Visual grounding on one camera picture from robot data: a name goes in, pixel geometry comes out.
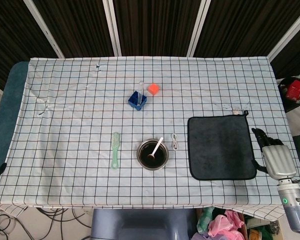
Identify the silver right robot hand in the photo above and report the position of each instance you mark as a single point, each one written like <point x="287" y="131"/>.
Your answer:
<point x="280" y="160"/>

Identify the white plastic spoon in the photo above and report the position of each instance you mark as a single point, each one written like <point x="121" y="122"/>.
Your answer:
<point x="157" y="147"/>

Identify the dark grey cloth mat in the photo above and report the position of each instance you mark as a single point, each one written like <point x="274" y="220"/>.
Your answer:
<point x="220" y="147"/>

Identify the metal bowl with dark liquid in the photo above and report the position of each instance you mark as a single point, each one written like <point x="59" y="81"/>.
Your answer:
<point x="139" y="155"/>

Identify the red object on black stand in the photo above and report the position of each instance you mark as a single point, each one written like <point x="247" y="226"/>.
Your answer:
<point x="290" y="106"/>

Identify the red box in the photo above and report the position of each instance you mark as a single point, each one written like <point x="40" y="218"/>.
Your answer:
<point x="293" y="90"/>

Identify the pink cloth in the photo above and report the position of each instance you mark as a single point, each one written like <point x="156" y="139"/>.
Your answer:
<point x="222" y="225"/>

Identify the white checkered tablecloth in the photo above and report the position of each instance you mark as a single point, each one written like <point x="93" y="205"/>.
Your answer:
<point x="77" y="125"/>

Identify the green cloth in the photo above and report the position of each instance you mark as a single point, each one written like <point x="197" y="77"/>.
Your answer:
<point x="203" y="220"/>

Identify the green scrubbing brush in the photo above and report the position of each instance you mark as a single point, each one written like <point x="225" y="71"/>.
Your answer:
<point x="115" y="150"/>

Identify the orange cube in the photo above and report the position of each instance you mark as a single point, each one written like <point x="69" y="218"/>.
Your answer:
<point x="153" y="89"/>

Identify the grey robot torso base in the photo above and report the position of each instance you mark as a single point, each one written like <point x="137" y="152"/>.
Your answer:
<point x="140" y="225"/>

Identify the blue plastic tube holder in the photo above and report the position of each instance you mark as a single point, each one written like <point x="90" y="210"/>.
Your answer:
<point x="133" y="98"/>

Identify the clear test tube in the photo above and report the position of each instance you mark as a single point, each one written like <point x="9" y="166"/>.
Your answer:
<point x="140" y="92"/>

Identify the white partition post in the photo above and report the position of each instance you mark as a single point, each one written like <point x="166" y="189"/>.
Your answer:
<point x="47" y="30"/>
<point x="198" y="30"/>
<point x="112" y="30"/>
<point x="287" y="32"/>

